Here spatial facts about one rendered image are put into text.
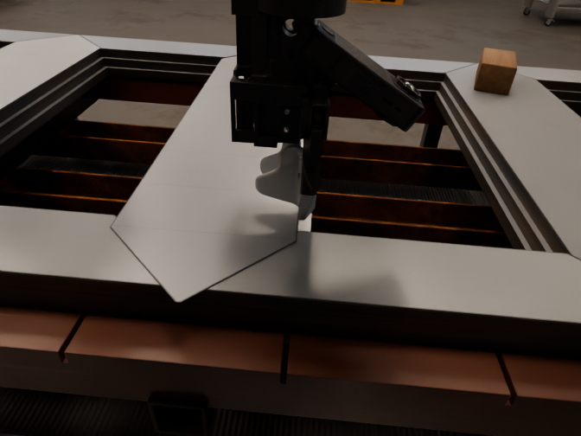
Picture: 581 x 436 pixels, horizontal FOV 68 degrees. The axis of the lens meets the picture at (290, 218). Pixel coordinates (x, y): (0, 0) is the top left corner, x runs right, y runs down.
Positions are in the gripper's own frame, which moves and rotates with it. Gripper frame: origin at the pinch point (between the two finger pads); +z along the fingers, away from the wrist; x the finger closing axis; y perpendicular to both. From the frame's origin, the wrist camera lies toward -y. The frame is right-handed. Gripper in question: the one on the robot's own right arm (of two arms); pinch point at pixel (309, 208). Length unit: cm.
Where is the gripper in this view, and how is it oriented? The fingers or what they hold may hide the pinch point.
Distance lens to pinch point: 44.6
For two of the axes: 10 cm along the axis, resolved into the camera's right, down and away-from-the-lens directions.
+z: -0.5, 8.1, 5.9
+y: -10.0, -0.8, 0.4
